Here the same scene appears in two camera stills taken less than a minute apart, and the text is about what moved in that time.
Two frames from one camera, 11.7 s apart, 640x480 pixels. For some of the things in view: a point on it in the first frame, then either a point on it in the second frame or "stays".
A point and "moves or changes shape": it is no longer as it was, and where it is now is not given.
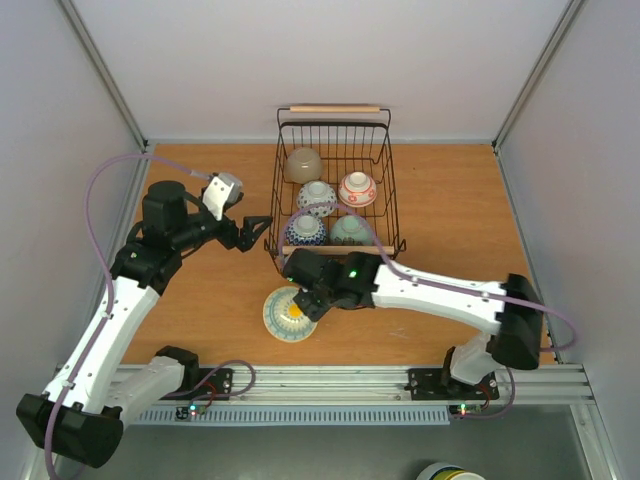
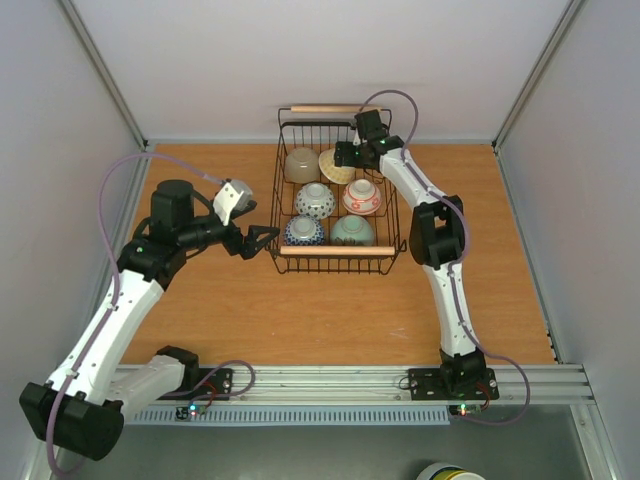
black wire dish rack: [333, 187] stays
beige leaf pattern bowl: [303, 165] stays
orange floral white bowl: [357, 189] moves or changes shape
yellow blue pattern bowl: [284, 318] to [342, 175]
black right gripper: [310, 302] to [341, 154]
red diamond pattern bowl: [312, 192] stays
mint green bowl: [351, 230] stays
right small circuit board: [463, 409] stays
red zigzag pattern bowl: [304, 229] stays
